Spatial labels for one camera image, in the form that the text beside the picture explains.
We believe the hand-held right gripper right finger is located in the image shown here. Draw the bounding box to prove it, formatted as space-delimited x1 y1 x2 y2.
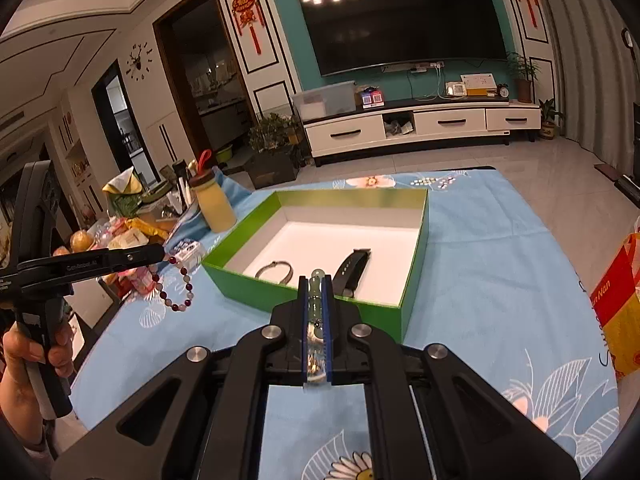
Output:
322 279 581 480

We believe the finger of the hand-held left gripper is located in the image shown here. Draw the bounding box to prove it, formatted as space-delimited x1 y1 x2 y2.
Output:
0 244 166 306

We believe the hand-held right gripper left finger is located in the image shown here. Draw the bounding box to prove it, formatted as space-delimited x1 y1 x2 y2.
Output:
50 276 310 480

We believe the pale green bead bracelet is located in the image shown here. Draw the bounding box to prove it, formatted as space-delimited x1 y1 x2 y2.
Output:
306 269 333 387

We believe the red white bead bracelet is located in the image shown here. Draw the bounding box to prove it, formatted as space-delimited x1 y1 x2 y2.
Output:
150 255 197 312

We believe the green cardboard box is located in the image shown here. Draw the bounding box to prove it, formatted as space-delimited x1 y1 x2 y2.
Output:
201 189 430 346

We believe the person's left forearm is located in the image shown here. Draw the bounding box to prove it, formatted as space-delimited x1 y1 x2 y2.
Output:
0 410 58 478

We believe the person's left hand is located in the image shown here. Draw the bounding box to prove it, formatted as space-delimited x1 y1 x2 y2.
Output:
0 321 77 455

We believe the white yellow snack bag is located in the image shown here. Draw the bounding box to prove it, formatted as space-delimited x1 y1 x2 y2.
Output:
111 227 147 252

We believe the pink packet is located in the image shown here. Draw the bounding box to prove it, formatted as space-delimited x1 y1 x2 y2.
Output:
116 265 157 294

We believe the small clear plastic box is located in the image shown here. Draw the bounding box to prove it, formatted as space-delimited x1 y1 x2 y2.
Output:
167 240 207 269

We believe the yellow green cloth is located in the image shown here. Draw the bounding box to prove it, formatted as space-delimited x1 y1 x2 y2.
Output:
102 167 144 197

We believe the silver bangle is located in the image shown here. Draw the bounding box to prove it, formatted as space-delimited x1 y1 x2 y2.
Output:
255 260 294 287

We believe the yellow bottle brown lid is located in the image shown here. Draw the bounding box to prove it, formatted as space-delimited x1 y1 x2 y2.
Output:
187 150 239 234

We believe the blue floral tablecloth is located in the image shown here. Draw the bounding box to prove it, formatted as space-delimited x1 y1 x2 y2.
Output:
70 167 621 480

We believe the dark planter box with plants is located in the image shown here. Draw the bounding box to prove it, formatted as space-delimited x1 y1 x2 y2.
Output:
247 112 302 190

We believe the white television stand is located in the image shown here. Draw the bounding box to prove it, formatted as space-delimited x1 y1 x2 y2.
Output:
302 97 543 162

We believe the clear storage bin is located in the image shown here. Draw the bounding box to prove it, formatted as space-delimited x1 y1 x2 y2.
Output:
291 81 358 121

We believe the red yellow plastic bag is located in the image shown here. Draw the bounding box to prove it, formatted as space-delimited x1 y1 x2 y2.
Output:
590 232 640 379

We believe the white power strip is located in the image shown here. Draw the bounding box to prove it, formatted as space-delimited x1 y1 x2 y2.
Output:
382 61 446 72

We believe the white yellow flat box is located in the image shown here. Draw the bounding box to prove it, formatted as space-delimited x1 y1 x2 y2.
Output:
461 74 497 97

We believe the small potted plant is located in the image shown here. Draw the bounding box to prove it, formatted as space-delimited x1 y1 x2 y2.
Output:
537 99 566 140

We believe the tall potted plant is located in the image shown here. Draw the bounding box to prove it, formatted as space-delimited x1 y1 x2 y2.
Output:
507 52 541 104

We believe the black television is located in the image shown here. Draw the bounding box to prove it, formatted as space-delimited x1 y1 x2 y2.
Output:
293 0 510 77

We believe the grey curtain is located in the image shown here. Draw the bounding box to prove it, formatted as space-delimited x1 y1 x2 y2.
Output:
530 0 628 147

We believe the black watch strap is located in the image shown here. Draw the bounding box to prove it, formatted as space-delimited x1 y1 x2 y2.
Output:
332 248 372 297

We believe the black deer wall clock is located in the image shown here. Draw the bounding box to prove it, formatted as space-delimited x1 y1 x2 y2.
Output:
125 42 154 81

